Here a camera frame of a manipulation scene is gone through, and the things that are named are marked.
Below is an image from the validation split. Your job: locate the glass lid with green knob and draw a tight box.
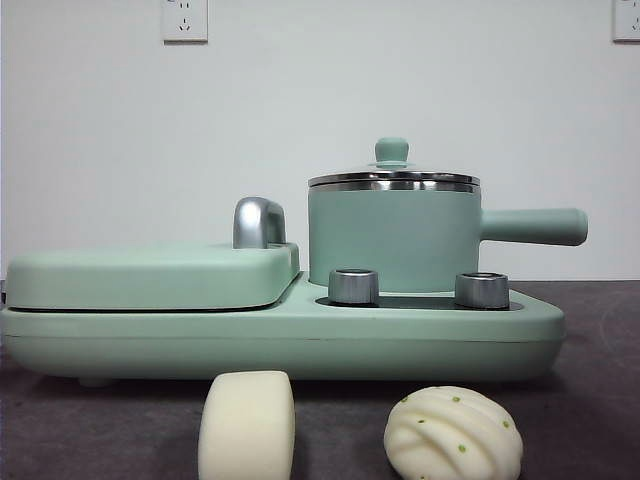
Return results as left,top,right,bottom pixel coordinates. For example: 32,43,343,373
307,137,481,187

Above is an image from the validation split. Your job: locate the smooth white steamed bun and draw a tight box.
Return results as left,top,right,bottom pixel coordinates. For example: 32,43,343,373
197,370,296,480

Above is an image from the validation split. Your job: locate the pleated bun with green dots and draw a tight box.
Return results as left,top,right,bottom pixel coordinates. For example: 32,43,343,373
383,384,525,480

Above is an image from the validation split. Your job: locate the silver control knob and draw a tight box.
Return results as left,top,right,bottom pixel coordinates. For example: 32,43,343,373
453,271,511,309
327,267,380,305

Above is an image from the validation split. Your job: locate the black control panel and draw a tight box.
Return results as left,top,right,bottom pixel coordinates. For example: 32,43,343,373
315,294,524,310

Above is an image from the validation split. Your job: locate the green breakfast machine base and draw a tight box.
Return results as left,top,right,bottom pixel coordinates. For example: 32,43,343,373
0,272,567,389

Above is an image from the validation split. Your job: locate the green griddle cover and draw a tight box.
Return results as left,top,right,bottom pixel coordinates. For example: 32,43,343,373
4,241,302,312

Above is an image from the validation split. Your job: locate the green pot with handle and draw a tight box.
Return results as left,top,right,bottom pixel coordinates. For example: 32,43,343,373
306,179,589,294

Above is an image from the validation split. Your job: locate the silver griddle cover handle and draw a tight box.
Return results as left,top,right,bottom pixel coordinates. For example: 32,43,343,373
232,196,287,250

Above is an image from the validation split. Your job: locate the white wall socket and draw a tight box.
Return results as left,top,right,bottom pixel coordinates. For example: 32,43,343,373
162,0,209,44
612,0,640,43

